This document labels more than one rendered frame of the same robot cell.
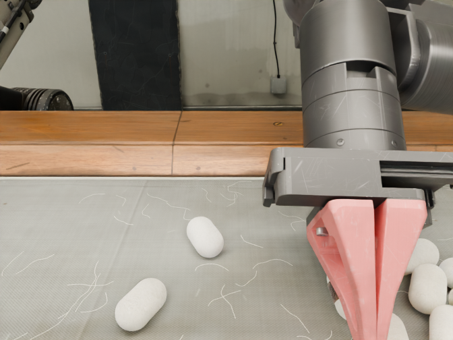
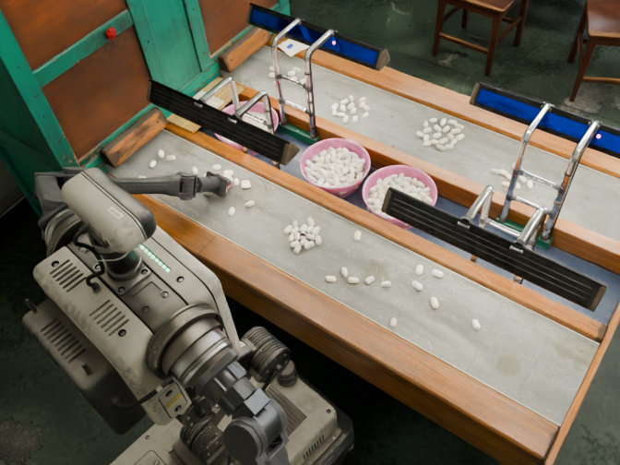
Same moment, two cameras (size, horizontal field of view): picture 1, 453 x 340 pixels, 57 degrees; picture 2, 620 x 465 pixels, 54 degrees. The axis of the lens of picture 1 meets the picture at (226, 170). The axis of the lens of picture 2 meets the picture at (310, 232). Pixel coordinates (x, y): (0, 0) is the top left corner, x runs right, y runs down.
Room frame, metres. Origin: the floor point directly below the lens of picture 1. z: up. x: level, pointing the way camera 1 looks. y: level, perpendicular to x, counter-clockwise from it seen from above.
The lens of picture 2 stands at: (1.18, 1.17, 2.40)
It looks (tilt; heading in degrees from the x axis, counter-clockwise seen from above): 51 degrees down; 220
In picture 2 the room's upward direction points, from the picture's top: 6 degrees counter-clockwise
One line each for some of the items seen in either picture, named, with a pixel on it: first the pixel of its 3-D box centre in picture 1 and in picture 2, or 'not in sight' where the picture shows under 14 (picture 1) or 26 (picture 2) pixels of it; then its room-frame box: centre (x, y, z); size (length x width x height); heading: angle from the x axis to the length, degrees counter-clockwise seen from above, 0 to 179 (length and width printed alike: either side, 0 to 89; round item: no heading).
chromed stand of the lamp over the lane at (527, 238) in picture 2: not in sight; (491, 260); (0.05, 0.91, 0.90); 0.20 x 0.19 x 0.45; 90
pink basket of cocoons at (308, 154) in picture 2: not in sight; (335, 171); (-0.15, 0.21, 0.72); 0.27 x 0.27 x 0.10
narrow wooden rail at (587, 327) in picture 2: not in sight; (348, 218); (0.01, 0.37, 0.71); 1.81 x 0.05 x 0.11; 90
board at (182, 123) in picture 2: not in sight; (206, 103); (-0.15, -0.45, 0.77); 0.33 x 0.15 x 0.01; 0
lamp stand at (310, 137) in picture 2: not in sight; (306, 83); (-0.35, -0.06, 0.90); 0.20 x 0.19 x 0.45; 90
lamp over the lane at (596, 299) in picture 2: not in sight; (487, 241); (0.13, 0.90, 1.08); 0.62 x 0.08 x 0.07; 90
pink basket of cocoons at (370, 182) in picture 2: not in sight; (399, 200); (-0.15, 0.49, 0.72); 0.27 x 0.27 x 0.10
